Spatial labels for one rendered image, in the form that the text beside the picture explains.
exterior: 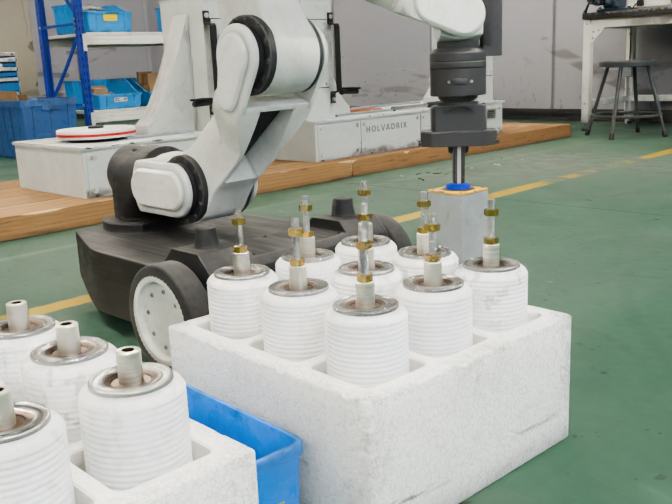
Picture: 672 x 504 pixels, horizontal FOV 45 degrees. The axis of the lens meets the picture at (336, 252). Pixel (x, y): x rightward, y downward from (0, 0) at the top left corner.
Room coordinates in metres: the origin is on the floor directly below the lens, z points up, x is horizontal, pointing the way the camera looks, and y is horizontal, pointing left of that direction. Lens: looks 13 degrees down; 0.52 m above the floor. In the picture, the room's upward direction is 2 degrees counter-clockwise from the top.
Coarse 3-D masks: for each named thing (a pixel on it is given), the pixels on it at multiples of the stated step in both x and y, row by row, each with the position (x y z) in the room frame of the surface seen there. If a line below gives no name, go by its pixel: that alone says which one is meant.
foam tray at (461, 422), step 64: (192, 320) 1.08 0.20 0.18; (192, 384) 1.02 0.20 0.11; (256, 384) 0.92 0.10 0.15; (320, 384) 0.83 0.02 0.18; (384, 384) 0.82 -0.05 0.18; (448, 384) 0.86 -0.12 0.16; (512, 384) 0.95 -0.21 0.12; (320, 448) 0.83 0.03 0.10; (384, 448) 0.79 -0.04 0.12; (448, 448) 0.86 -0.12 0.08; (512, 448) 0.95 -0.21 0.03
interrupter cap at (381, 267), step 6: (342, 264) 1.07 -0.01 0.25; (348, 264) 1.07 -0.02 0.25; (354, 264) 1.07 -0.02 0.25; (378, 264) 1.06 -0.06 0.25; (384, 264) 1.06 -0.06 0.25; (390, 264) 1.06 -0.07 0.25; (342, 270) 1.03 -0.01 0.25; (348, 270) 1.04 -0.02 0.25; (354, 270) 1.05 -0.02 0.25; (378, 270) 1.03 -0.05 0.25; (384, 270) 1.03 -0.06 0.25; (390, 270) 1.03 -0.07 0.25; (354, 276) 1.02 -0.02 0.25
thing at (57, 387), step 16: (112, 352) 0.77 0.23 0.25; (32, 368) 0.74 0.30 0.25; (48, 368) 0.73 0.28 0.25; (64, 368) 0.73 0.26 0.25; (80, 368) 0.73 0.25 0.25; (96, 368) 0.74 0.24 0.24; (32, 384) 0.73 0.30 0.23; (48, 384) 0.72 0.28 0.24; (64, 384) 0.72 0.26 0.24; (80, 384) 0.73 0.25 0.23; (32, 400) 0.73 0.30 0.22; (48, 400) 0.72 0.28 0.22; (64, 400) 0.72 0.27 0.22; (64, 416) 0.72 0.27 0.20; (80, 432) 0.73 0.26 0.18
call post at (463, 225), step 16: (432, 192) 1.30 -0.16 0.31; (480, 192) 1.28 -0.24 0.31; (432, 208) 1.30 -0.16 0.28; (448, 208) 1.27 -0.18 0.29; (464, 208) 1.26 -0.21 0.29; (480, 208) 1.28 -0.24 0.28; (448, 224) 1.27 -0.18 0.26; (464, 224) 1.26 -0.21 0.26; (480, 224) 1.28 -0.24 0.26; (448, 240) 1.27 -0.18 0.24; (464, 240) 1.26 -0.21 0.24; (480, 240) 1.28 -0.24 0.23; (464, 256) 1.26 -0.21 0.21; (480, 256) 1.28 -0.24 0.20
